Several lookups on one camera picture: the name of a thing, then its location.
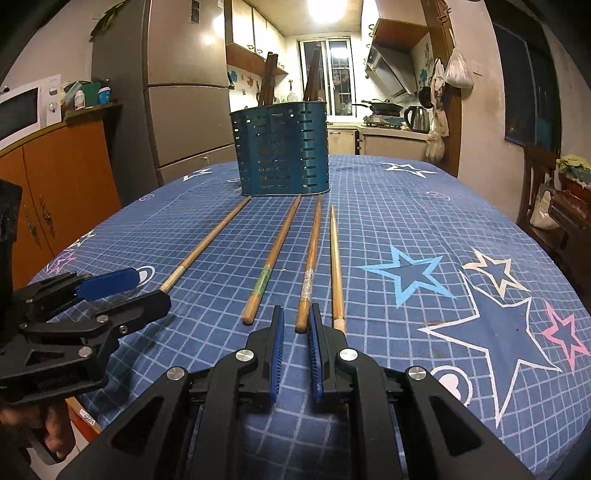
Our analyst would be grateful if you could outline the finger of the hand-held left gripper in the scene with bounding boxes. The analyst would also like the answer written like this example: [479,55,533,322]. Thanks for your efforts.
[21,291,171,370]
[14,268,141,322]

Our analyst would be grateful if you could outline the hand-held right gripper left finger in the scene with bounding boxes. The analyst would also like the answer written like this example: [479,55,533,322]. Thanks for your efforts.
[58,305,284,480]

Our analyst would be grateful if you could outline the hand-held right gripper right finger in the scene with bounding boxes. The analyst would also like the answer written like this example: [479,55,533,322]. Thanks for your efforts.
[308,302,536,480]

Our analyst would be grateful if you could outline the pale pointed wooden chopstick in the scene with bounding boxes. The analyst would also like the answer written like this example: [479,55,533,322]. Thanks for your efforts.
[329,205,347,334]

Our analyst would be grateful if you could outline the wooden chopstick green band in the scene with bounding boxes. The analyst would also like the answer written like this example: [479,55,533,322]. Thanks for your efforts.
[241,194,303,325]

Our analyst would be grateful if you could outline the teal slotted utensil holder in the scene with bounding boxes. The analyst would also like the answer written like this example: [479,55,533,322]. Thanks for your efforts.
[229,100,331,198]

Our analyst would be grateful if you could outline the person's left hand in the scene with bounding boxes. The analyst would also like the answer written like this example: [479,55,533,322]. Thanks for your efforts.
[0,399,77,457]

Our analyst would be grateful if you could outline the orange wooden cabinet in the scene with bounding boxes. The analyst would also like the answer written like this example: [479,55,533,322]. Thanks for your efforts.
[0,104,123,287]

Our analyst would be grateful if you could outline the blue star checked tablecloth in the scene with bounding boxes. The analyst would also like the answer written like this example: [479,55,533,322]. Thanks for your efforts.
[28,154,591,480]

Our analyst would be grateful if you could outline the white microwave oven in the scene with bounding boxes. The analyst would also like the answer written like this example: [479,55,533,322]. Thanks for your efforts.
[0,74,63,151]

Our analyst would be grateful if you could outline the silver refrigerator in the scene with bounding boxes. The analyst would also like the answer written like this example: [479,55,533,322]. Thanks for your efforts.
[91,0,241,188]

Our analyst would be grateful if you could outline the cream lower kitchen cabinets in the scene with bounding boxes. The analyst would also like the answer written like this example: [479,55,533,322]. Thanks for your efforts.
[327,124,430,162]

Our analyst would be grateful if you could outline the cream kitchen cabinets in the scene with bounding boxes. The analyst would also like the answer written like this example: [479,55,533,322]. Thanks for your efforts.
[225,0,289,77]
[327,124,430,162]

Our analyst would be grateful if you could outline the gas stove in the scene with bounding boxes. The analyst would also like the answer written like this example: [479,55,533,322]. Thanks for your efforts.
[362,114,407,129]

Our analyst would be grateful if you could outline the hanging cloth bags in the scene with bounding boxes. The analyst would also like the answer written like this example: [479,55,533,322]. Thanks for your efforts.
[424,58,451,163]

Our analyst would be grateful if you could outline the black wok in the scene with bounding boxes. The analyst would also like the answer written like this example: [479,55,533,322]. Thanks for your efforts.
[352,99,404,116]

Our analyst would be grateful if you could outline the steel electric kettle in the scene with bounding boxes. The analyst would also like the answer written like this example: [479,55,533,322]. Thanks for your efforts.
[404,105,435,134]

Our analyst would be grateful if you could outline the dark green bundle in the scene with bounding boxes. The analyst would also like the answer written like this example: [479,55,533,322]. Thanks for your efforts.
[90,0,134,35]

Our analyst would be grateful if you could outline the dark wooden chair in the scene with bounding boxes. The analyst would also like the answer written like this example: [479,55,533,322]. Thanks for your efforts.
[515,143,561,227]

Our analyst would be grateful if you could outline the barred kitchen window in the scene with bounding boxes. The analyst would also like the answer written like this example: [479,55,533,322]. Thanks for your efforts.
[298,39,354,118]

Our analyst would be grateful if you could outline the cream upper kitchen cabinets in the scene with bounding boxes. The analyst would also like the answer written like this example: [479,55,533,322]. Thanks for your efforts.
[225,0,289,77]

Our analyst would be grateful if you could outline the dark wooden side table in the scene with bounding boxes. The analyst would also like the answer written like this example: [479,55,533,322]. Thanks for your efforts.
[545,185,591,301]

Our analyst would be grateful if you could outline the steel range hood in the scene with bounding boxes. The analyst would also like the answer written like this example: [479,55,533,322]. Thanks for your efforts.
[365,44,432,100]

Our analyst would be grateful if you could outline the hanging white plastic bag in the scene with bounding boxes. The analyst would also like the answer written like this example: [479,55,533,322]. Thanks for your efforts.
[444,30,475,90]

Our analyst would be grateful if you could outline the yellowish cloth pile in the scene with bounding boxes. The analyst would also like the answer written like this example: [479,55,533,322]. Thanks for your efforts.
[556,154,591,183]

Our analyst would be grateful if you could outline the wooden upper kitchen cabinet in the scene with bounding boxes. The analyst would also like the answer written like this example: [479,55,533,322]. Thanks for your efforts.
[369,0,430,47]

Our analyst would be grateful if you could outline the dark room window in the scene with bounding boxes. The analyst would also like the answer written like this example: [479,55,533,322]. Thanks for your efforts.
[492,21,561,151]

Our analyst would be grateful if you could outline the round ceiling lamp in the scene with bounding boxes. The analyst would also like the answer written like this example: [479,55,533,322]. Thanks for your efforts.
[307,0,354,24]

